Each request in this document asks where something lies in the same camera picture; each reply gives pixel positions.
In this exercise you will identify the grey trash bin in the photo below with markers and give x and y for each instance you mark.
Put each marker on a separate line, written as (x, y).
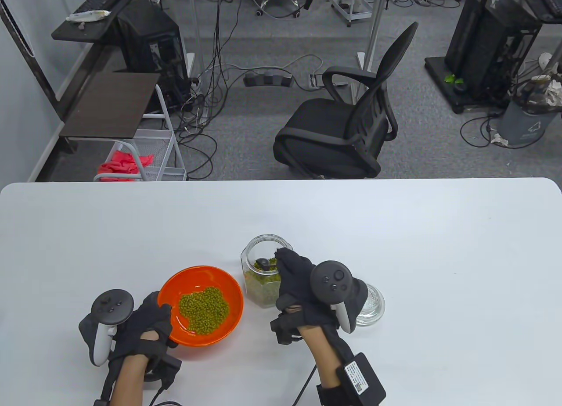
(524, 125)

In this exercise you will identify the green mung beans heap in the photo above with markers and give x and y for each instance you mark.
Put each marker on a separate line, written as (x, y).
(261, 289)

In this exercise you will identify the black white right controller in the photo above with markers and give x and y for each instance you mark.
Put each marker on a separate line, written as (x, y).
(331, 281)

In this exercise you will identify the orange bowl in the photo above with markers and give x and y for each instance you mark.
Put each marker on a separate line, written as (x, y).
(169, 331)

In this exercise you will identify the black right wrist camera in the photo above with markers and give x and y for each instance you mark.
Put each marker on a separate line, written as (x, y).
(283, 329)

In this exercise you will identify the dark wooden desk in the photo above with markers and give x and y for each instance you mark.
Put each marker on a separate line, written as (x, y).
(83, 30)

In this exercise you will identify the small green object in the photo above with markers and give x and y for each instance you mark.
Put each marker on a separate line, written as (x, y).
(452, 78)

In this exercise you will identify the silver plastic packet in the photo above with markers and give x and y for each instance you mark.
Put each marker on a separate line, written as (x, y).
(88, 15)

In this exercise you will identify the black floor platform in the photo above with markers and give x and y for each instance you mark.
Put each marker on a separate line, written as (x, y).
(439, 74)

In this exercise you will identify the white desk frame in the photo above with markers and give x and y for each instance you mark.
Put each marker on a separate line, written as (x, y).
(373, 37)

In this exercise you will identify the black battery pack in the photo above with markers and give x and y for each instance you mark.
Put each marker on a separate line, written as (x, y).
(362, 373)

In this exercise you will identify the person's left hand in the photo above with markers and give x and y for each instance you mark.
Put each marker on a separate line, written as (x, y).
(137, 321)

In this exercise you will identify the chair wheel base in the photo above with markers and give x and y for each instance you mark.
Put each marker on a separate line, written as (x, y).
(281, 8)

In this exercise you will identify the person's right forearm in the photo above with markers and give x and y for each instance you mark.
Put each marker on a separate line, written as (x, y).
(320, 355)

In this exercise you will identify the black white left controller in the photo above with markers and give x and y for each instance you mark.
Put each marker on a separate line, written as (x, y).
(112, 307)

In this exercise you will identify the tall black computer case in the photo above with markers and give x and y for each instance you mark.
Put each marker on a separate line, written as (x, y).
(487, 46)

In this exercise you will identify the metal wheeled cart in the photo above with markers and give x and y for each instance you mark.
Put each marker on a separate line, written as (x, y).
(351, 11)

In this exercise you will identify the dark wooden side table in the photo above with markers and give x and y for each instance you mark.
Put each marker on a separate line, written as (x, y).
(109, 105)

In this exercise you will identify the green mung beans portion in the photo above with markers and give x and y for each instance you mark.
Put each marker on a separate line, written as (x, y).
(204, 309)

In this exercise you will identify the white floor socket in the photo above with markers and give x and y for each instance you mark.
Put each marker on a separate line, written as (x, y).
(318, 80)

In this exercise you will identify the person's right hand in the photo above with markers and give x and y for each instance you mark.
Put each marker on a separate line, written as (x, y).
(298, 287)

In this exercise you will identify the glass jar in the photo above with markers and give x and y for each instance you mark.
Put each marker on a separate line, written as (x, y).
(259, 287)

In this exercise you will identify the black computer tower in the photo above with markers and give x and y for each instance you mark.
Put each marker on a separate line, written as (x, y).
(153, 50)

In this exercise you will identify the person's left forearm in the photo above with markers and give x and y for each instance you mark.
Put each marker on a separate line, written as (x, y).
(129, 382)

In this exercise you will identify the black measuring scoop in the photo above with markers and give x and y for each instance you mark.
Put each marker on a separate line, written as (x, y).
(263, 264)

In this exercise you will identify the black white controller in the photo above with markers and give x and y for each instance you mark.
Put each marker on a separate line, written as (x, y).
(331, 281)
(112, 307)

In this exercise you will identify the black office chair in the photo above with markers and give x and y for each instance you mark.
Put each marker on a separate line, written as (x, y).
(333, 134)

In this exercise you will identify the black metal frame post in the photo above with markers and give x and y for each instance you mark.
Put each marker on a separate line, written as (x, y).
(30, 63)

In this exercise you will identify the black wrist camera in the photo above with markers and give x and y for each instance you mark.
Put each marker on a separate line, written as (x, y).
(283, 329)
(166, 368)

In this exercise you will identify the red cloth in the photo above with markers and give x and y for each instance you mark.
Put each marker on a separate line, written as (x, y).
(120, 162)

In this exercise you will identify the black power strip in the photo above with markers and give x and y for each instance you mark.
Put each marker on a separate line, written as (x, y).
(268, 79)

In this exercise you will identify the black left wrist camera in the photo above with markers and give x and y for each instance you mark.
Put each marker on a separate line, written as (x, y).
(166, 368)

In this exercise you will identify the glass jar lid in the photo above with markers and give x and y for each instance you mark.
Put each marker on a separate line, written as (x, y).
(373, 307)

